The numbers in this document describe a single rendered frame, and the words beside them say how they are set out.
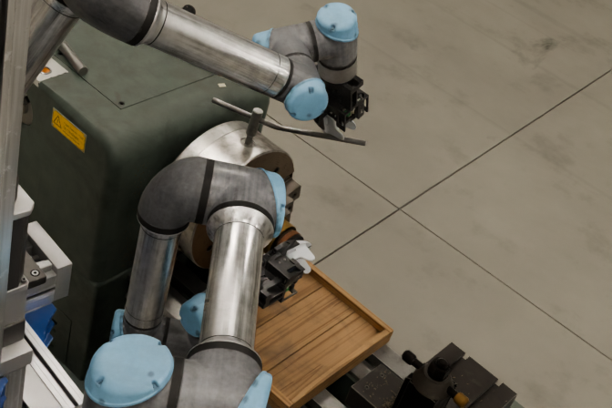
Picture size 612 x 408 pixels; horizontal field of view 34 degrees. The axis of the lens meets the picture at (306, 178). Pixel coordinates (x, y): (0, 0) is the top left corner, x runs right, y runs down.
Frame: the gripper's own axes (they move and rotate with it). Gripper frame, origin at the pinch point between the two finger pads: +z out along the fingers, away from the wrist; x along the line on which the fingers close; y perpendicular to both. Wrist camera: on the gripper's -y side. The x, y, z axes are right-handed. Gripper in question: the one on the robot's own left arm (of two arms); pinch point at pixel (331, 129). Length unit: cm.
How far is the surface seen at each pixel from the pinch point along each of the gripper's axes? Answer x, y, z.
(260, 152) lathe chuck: -12.0, -9.0, 4.2
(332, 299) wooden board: -12.4, 11.6, 42.2
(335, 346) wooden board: -22.3, 21.6, 38.1
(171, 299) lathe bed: -41, -11, 33
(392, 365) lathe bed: -15, 33, 43
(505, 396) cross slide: -8, 57, 35
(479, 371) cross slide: -7, 49, 35
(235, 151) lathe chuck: -16.1, -12.4, 2.9
